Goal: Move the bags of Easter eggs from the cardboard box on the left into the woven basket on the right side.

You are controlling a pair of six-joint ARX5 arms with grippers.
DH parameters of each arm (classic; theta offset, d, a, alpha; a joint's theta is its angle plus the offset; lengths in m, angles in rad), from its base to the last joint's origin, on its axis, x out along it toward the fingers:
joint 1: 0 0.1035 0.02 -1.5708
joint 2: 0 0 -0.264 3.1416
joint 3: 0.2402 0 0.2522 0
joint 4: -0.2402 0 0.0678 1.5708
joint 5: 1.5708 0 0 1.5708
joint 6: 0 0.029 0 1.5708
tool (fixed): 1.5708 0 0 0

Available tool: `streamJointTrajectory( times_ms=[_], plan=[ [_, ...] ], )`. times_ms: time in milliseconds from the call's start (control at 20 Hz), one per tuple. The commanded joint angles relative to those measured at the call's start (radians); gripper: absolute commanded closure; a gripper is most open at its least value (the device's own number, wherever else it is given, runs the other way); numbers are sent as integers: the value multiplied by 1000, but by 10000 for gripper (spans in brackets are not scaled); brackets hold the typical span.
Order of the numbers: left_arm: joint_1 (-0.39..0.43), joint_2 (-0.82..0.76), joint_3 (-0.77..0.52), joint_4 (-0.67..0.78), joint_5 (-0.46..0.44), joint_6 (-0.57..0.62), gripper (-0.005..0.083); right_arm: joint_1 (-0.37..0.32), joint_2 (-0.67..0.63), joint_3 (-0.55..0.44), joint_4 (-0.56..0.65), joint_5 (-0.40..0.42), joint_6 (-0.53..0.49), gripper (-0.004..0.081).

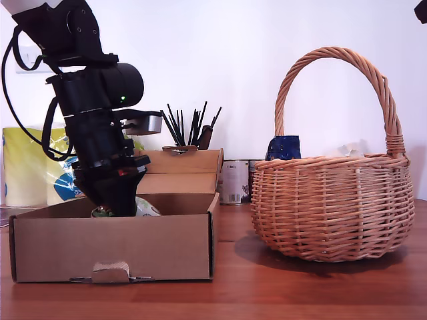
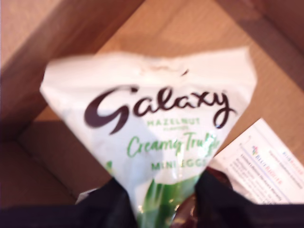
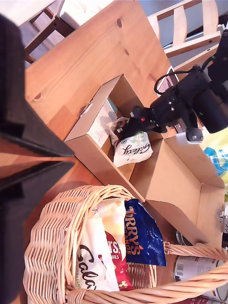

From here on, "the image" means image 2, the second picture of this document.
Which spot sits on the brown cardboard box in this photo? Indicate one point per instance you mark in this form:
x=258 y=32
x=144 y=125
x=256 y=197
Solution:
x=190 y=35

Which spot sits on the white green Galaxy bag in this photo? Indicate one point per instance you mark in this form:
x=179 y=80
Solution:
x=142 y=95

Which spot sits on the white printed leaflet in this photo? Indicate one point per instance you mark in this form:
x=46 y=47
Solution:
x=261 y=154

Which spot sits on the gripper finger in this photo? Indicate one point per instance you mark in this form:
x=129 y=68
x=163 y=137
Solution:
x=213 y=197
x=114 y=204

